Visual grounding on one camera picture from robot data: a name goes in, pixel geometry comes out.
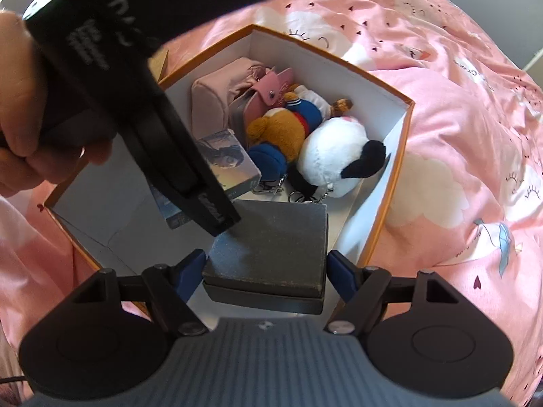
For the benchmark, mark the pink zip pouch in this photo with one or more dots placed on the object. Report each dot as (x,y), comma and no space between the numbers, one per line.
(210,101)

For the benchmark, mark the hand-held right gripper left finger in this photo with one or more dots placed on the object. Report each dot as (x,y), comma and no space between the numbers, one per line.
(193,269)

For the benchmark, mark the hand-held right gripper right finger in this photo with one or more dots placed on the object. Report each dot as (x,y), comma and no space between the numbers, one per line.
(339,269)

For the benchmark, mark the brown bear plush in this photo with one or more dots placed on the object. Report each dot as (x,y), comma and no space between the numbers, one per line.
(275,131)

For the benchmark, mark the orange cardboard box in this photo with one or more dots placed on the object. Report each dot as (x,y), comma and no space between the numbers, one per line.
(365,106)

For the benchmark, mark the dark grey box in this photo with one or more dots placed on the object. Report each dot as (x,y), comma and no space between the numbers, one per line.
(271,246)

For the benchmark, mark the pink card wallet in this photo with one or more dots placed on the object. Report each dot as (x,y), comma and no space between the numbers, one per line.
(263,97)

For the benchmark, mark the pink printed blanket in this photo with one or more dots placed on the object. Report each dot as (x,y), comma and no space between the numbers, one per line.
(445,114)

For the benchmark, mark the white panda plush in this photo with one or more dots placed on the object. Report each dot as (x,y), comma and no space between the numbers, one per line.
(331,157)

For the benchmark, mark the blue printed card box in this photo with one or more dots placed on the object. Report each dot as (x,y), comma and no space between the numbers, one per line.
(169,207)

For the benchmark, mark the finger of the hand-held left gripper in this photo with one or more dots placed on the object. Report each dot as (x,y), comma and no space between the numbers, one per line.
(182,169)

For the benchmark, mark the person's left hand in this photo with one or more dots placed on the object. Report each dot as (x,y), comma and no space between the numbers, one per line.
(21,114)

